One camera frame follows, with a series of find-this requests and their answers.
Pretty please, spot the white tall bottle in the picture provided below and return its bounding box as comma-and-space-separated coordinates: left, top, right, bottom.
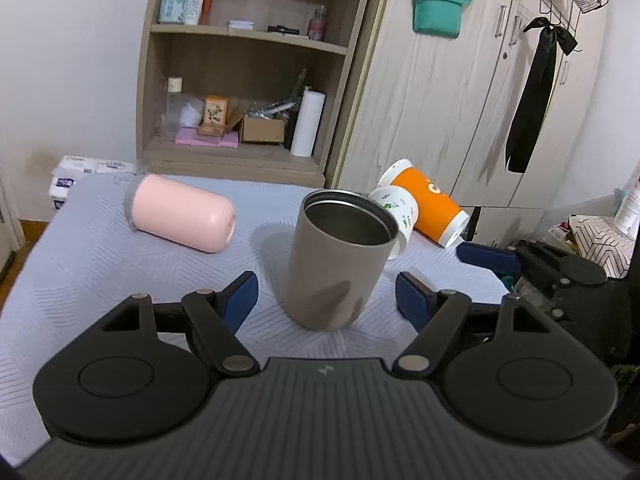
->
183, 0, 209, 26

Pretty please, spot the white floral cup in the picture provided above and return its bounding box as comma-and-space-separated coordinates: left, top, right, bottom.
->
368, 185, 420, 261

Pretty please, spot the pink flat box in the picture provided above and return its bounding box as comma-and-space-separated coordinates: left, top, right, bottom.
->
174, 127, 240, 149

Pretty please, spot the pink cup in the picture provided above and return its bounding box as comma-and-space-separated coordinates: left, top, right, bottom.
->
123, 172, 237, 254

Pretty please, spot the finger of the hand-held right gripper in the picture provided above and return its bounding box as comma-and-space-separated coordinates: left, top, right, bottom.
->
500, 272, 565, 322
456, 240, 608, 288

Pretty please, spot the taupe steel-lined cup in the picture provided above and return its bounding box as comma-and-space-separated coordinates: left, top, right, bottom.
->
286, 189, 400, 332

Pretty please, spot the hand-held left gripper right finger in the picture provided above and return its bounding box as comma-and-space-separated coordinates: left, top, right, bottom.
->
392, 271, 554, 379

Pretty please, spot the wooden bookshelf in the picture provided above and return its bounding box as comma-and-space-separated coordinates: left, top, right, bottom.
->
135, 0, 379, 188

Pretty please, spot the white line-patterned box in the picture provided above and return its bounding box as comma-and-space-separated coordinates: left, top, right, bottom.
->
567, 214, 636, 282

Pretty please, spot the white paper towel roll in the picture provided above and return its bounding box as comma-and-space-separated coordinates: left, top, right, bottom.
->
290, 90, 327, 157

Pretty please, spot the dark green bottle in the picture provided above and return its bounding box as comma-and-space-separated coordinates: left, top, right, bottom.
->
283, 68, 307, 149

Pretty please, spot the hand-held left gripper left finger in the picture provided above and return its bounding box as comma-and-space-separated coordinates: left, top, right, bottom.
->
102, 271, 261, 377

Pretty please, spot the white plastic bottle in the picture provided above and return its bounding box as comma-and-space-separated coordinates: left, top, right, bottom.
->
613, 160, 640, 241

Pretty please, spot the orange cup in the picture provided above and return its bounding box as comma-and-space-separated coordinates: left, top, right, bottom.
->
376, 158, 471, 248

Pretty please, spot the black ribbon bow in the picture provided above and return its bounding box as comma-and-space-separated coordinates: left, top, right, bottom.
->
504, 16, 583, 174

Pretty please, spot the teal hanging pouch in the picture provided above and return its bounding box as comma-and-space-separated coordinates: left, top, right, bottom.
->
413, 0, 473, 39

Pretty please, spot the pink glass jar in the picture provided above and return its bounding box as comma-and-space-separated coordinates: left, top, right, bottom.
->
308, 6, 328, 42

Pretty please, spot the pack of tissue rolls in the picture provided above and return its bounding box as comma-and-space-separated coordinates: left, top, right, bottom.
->
49, 155, 138, 211

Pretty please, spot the small cardboard box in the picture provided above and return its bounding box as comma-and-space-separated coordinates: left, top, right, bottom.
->
227, 106, 286, 145

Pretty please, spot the clear bottle with beige cap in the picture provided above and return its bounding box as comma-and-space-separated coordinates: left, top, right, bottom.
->
163, 76, 184, 129

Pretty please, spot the light wooden wardrobe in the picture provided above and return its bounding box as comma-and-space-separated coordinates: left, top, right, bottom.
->
327, 0, 609, 211

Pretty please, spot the white round jar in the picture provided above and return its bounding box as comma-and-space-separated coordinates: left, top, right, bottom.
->
179, 98, 205, 128

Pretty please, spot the orange floral small box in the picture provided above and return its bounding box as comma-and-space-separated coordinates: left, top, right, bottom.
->
202, 95, 229, 127

